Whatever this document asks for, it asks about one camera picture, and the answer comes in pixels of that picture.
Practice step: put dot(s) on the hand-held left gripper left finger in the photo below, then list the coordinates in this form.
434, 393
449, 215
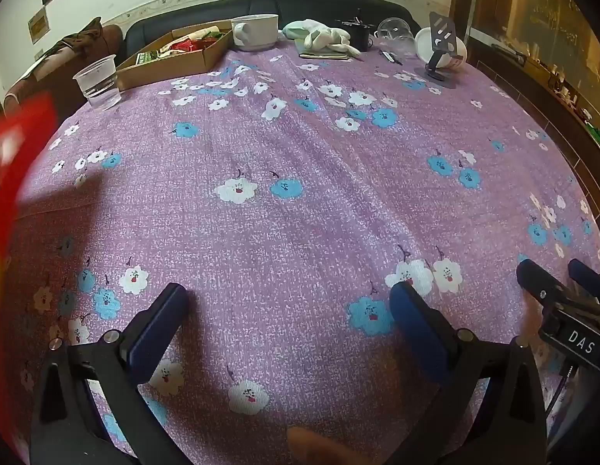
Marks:
157, 329

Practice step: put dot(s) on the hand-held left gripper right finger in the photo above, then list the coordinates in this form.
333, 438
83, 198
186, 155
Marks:
416, 329

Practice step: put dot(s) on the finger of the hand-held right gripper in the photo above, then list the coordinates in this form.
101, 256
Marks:
542, 282
589, 277

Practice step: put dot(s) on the red snack tray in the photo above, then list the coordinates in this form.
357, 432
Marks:
9, 164

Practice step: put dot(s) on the person's left hand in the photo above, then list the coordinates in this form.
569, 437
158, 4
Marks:
319, 448

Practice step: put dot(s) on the purple floral tablecloth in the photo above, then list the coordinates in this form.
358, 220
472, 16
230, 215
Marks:
305, 164

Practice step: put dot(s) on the white jar red label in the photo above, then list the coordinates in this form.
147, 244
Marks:
455, 53

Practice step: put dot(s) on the clear plastic water cup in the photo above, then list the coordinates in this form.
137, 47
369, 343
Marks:
99, 85

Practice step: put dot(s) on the grey phone stand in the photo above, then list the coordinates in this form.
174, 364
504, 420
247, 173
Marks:
443, 31

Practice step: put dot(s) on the brown cardboard box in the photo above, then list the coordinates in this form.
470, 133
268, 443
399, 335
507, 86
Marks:
193, 60

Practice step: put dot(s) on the brown armchair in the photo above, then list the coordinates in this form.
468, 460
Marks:
43, 82

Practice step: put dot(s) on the wooden display cabinet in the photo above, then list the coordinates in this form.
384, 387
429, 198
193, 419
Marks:
523, 9

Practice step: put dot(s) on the pile of assorted snack packets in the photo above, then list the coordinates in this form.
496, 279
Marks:
183, 44

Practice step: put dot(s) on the thin booklet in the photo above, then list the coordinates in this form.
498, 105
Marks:
329, 56

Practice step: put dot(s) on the olive brown cloth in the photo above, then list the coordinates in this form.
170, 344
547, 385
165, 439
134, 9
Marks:
84, 34

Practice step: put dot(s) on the white plush toy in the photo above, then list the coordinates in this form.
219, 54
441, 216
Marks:
319, 36

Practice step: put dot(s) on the white mug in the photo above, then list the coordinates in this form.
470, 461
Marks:
256, 34

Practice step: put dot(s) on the black leather sofa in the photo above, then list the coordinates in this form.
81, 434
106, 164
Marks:
300, 7

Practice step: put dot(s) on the wall socket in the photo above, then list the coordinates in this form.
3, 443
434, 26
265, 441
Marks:
38, 54

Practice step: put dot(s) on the yellow wall sticker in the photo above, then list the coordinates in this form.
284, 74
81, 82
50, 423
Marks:
38, 24

